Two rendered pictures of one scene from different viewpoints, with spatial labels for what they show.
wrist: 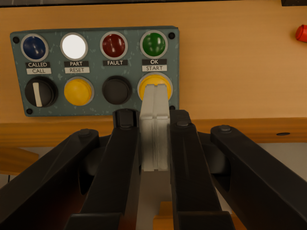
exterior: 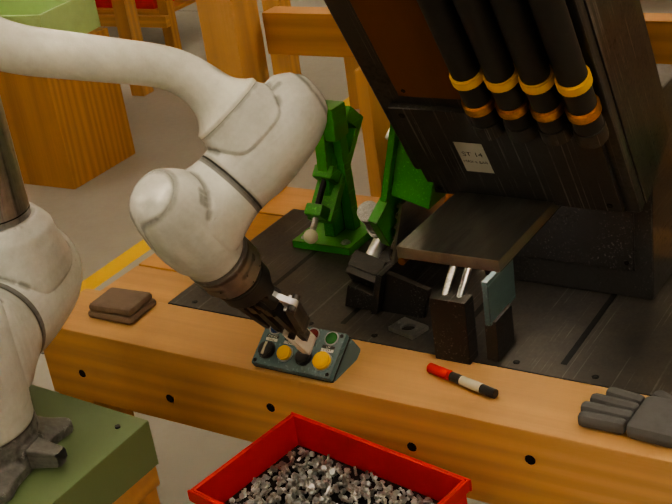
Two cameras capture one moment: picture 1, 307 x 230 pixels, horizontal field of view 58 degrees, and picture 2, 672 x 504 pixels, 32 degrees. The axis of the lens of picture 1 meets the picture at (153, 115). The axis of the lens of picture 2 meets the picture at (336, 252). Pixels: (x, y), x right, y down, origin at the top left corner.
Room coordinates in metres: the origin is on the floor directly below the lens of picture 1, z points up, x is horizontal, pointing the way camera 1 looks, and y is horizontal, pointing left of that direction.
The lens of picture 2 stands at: (-1.23, -0.80, 1.85)
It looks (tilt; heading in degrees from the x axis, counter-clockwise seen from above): 26 degrees down; 29
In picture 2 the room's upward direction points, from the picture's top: 8 degrees counter-clockwise
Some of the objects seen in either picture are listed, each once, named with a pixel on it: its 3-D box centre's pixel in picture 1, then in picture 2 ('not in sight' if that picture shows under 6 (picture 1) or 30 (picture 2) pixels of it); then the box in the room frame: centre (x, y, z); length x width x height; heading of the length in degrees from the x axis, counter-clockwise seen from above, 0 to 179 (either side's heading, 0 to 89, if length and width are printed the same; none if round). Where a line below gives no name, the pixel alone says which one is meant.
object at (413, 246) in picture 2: not in sight; (503, 206); (0.29, -0.24, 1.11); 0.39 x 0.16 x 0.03; 174
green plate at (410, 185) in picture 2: not in sight; (421, 155); (0.35, -0.09, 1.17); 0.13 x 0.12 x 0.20; 84
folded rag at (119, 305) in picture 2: not in sight; (121, 304); (0.20, 0.46, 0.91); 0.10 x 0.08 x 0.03; 86
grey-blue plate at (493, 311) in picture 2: not in sight; (500, 308); (0.23, -0.25, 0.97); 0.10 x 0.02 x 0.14; 174
